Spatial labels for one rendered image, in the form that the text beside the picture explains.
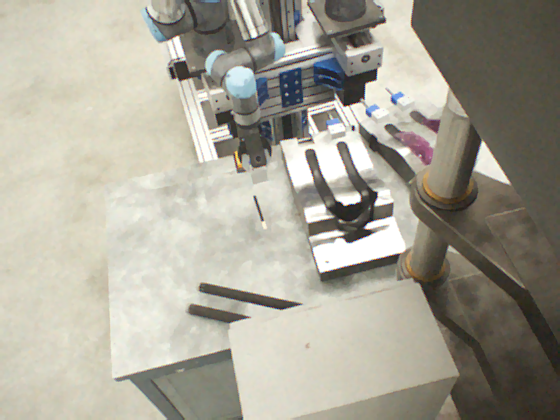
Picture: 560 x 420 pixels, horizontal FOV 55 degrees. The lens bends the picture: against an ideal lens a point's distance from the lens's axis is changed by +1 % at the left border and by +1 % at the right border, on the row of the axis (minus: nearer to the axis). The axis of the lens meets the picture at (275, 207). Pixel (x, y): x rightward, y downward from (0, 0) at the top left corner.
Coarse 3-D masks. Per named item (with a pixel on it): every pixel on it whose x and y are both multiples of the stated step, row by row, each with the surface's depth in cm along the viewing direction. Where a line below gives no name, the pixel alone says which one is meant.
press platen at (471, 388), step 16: (448, 336) 120; (464, 352) 118; (464, 368) 116; (480, 368) 116; (464, 384) 114; (480, 384) 114; (464, 400) 112; (480, 400) 112; (496, 400) 112; (464, 416) 112; (480, 416) 110; (496, 416) 110
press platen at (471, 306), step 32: (448, 256) 105; (448, 288) 101; (480, 288) 100; (448, 320) 98; (480, 320) 96; (512, 320) 96; (480, 352) 94; (512, 352) 92; (544, 352) 92; (512, 384) 89; (544, 384) 89; (512, 416) 87; (544, 416) 86
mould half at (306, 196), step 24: (288, 144) 179; (312, 144) 178; (360, 144) 176; (288, 168) 174; (336, 168) 172; (360, 168) 171; (312, 192) 165; (336, 192) 162; (384, 192) 158; (312, 216) 156; (384, 216) 160; (312, 240) 159; (336, 240) 159; (360, 240) 158; (384, 240) 157; (336, 264) 154; (360, 264) 155; (384, 264) 158
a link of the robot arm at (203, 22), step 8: (184, 0) 169; (192, 0) 170; (200, 0) 169; (208, 0) 170; (216, 0) 172; (192, 8) 170; (200, 8) 171; (208, 8) 172; (216, 8) 174; (192, 16) 171; (200, 16) 172; (208, 16) 174; (216, 16) 176; (224, 16) 180; (200, 24) 175; (208, 24) 176; (216, 24) 178
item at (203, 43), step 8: (224, 24) 181; (192, 32) 185; (200, 32) 180; (208, 32) 179; (216, 32) 180; (224, 32) 182; (192, 40) 186; (200, 40) 182; (208, 40) 181; (216, 40) 181; (224, 40) 183; (232, 40) 186; (192, 48) 188; (200, 48) 185; (208, 48) 183; (216, 48) 183; (224, 48) 184; (232, 48) 187; (200, 56) 186
